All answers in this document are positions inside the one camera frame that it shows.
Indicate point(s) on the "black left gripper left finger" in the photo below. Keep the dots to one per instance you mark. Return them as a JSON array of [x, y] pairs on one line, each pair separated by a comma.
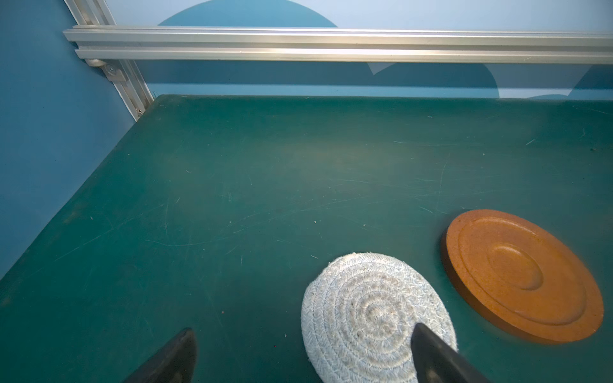
[[173, 362]]

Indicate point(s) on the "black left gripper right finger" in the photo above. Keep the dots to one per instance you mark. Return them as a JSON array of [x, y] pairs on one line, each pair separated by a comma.
[[436, 361]]

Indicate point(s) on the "large brown wooden coaster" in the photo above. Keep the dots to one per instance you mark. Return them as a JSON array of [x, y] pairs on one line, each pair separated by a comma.
[[521, 278]]

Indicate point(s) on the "white woven rope coaster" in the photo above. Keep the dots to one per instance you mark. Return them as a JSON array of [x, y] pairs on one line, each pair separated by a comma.
[[358, 316]]

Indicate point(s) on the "left aluminium corner post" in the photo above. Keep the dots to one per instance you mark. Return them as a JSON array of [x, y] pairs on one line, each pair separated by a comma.
[[123, 74]]

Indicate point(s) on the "horizontal aluminium back rail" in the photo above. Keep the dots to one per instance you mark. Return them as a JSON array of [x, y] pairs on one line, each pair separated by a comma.
[[338, 45]]

